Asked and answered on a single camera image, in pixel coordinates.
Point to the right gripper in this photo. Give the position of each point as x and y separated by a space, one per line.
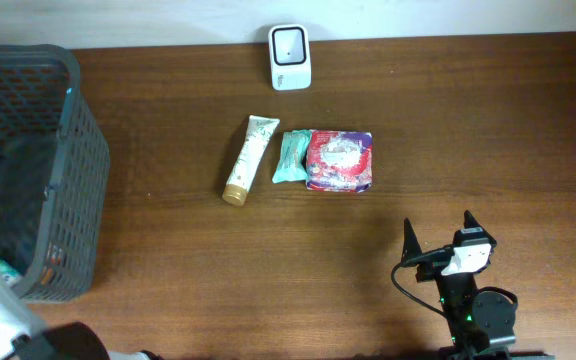
430 269

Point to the red purple tissue pack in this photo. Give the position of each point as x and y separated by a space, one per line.
339 161

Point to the teal wet wipes pack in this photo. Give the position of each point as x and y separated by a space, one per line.
290 167

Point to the white cream tube gold cap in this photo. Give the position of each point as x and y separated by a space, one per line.
258 134

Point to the small teal tissue pack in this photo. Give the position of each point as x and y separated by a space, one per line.
9 274

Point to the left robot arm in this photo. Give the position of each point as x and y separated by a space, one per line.
25 336

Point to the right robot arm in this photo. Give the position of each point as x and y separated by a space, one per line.
480 320

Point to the white barcode scanner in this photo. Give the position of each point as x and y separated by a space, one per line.
290 59

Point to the grey plastic mesh basket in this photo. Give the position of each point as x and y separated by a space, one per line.
54 166

